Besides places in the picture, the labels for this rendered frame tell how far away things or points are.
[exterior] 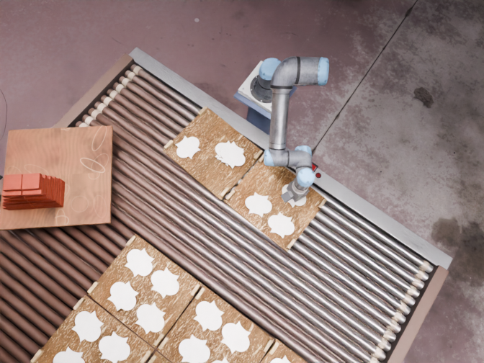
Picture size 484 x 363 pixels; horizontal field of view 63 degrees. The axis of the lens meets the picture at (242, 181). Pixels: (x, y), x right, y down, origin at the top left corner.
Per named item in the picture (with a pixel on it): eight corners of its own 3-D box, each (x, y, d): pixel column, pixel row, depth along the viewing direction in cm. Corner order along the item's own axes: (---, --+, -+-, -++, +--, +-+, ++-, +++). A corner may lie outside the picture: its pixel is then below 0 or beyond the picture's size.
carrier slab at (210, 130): (207, 107, 220) (207, 106, 219) (263, 153, 214) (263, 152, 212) (162, 151, 211) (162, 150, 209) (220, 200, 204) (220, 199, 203)
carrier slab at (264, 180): (265, 153, 214) (265, 152, 212) (326, 200, 208) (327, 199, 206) (223, 202, 204) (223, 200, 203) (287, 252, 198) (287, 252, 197)
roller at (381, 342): (82, 122, 218) (79, 119, 213) (389, 343, 192) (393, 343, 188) (76, 129, 217) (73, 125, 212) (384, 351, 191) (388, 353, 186)
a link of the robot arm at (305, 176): (315, 166, 177) (316, 184, 174) (310, 173, 187) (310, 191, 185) (297, 165, 176) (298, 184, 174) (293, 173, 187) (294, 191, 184)
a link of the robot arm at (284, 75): (271, 55, 163) (265, 169, 178) (298, 56, 164) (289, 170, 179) (269, 55, 174) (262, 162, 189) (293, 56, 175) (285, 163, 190)
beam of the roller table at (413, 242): (138, 52, 236) (136, 46, 230) (446, 259, 208) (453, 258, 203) (129, 62, 233) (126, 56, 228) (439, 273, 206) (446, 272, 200)
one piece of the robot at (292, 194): (281, 184, 187) (276, 193, 203) (291, 199, 185) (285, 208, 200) (302, 172, 189) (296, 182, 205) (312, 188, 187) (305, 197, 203)
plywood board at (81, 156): (10, 131, 198) (9, 130, 197) (112, 127, 202) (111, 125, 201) (-1, 230, 183) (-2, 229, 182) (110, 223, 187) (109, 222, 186)
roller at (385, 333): (88, 116, 219) (86, 111, 215) (393, 333, 194) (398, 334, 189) (83, 122, 218) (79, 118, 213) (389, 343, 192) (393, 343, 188)
